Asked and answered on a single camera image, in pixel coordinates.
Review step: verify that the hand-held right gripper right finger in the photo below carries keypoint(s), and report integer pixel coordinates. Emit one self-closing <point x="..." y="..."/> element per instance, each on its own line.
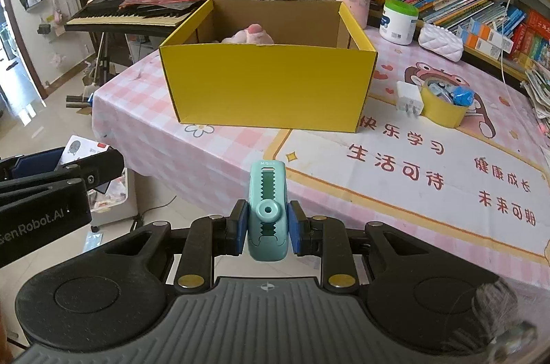
<point x="296" y="228"/>

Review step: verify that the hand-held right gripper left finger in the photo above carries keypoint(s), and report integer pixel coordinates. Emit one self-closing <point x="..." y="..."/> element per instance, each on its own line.
<point x="239" y="226"/>

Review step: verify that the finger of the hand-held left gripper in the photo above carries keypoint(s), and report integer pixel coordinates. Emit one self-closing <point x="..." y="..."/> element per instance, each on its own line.
<point x="99" y="170"/>
<point x="34" y="164"/>

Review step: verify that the small white box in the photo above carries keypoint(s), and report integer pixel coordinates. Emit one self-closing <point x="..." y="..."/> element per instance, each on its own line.
<point x="81" y="147"/>

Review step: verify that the teal pencil sharpener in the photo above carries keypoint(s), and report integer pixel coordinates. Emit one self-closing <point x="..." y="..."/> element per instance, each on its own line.
<point x="266" y="192"/>

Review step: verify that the yellow cardboard box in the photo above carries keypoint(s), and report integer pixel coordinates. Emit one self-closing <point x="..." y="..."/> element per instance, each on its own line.
<point x="266" y="89"/>

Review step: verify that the white charger plug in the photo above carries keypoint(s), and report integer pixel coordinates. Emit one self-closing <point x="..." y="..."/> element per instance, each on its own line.
<point x="407" y="97"/>

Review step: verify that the yellow tape roll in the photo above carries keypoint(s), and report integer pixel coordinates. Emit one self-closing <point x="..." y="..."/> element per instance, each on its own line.
<point x="438" y="111"/>

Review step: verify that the pink plush toy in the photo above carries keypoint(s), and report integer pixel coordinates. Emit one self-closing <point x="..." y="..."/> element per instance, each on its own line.
<point x="253" y="35"/>

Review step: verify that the keyboard stand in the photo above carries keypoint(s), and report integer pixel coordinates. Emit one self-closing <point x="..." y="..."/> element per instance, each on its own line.
<point x="102" y="59"/>

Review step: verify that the black electronic keyboard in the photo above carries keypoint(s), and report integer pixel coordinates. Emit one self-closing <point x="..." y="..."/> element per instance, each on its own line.
<point x="111" y="18"/>

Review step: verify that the small blue object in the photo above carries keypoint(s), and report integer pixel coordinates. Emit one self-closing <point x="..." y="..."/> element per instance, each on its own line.
<point x="462" y="96"/>

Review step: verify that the white jar green lid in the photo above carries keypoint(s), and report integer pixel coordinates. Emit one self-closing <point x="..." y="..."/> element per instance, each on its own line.
<point x="397" y="24"/>

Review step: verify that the white quilted pouch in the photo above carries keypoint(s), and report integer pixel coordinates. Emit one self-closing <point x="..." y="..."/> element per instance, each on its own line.
<point x="440" y="42"/>

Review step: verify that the orange blue box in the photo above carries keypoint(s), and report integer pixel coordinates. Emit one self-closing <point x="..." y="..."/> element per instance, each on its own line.
<point x="481" y="45"/>
<point x="490" y="33"/>

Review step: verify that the stack of magazines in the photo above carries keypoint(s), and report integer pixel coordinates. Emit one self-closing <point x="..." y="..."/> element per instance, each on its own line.
<point x="539" y="89"/>

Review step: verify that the red boxed book set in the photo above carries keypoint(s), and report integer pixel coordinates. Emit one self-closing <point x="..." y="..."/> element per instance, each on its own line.
<point x="533" y="39"/>

